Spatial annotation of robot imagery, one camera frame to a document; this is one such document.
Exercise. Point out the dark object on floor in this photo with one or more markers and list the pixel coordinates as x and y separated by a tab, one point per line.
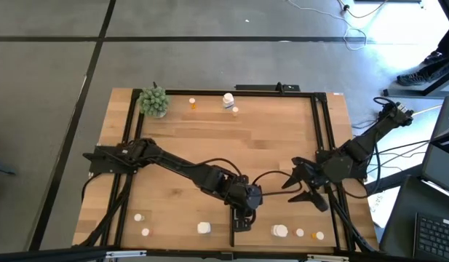
2	170

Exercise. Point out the orange pill vial white cap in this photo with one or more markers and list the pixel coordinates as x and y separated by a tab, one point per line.
318	235
192	103

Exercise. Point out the black overhead frame bar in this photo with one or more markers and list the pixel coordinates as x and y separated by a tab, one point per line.
224	254

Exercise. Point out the dark laptop screen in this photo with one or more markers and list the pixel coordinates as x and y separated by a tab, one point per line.
442	156

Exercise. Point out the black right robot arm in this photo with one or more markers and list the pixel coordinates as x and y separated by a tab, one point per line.
355	149

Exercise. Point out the person's shoe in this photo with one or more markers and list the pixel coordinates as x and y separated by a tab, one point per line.
433	57
413	78

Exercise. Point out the white paper sheet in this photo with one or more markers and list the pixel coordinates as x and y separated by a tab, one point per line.
378	211

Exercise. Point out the black aluminium table frame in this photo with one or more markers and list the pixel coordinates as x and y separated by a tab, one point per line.
246	93

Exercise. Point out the dark grey laptop with keyboard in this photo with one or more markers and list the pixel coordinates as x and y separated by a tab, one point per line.
435	236

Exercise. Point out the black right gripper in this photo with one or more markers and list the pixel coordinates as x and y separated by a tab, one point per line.
326	171

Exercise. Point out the black mounting bar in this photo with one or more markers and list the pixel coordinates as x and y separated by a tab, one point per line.
264	87

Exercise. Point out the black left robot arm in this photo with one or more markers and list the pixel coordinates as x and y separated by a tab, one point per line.
173	162

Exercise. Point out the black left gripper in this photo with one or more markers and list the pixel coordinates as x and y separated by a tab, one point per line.
249	196

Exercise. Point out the white supplement bottle blue label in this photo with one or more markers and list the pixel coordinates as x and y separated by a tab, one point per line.
204	228
228	100
279	230

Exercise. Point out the green succulent in patterned pot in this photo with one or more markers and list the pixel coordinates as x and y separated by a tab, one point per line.
154	102

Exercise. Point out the black desk foot bar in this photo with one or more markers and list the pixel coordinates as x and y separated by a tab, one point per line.
409	92

